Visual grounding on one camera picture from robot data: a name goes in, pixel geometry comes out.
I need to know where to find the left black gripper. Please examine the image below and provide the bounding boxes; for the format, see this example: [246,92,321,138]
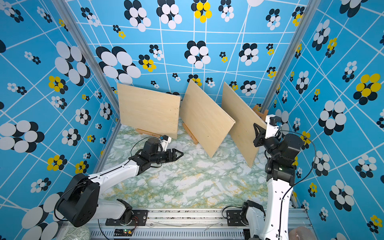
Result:
[151,148,185,165]

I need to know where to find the wooden easel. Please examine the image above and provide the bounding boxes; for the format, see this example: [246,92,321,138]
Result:
[253,105,269,121]
[182,123,199,145]
[136,129,162,138]

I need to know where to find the plywood board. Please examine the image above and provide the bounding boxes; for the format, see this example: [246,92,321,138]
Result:
[222,83,266,168]
[117,84,181,139]
[180,81,236,158]

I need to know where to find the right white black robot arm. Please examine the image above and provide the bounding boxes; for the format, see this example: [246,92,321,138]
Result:
[242,123,303,240]

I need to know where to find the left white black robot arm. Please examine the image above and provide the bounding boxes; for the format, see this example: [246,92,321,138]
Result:
[54,136,184,227]

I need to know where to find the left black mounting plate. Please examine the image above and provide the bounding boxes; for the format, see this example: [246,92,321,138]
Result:
[105,210,149,227]

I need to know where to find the black mounting plate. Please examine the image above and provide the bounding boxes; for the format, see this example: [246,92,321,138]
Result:
[226,210,249,227]
[105,210,149,227]

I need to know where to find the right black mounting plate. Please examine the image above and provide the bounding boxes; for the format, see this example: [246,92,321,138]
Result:
[226,210,249,227]

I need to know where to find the pink round object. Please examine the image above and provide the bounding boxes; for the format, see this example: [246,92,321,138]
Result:
[289,227,317,240]

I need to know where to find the green patterned round object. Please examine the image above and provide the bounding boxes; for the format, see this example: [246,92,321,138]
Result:
[60,226,91,240]

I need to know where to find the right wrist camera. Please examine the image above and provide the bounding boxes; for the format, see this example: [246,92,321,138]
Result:
[265,115,283,139]

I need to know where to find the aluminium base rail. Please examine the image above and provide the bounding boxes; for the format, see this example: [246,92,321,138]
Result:
[55,207,319,240]

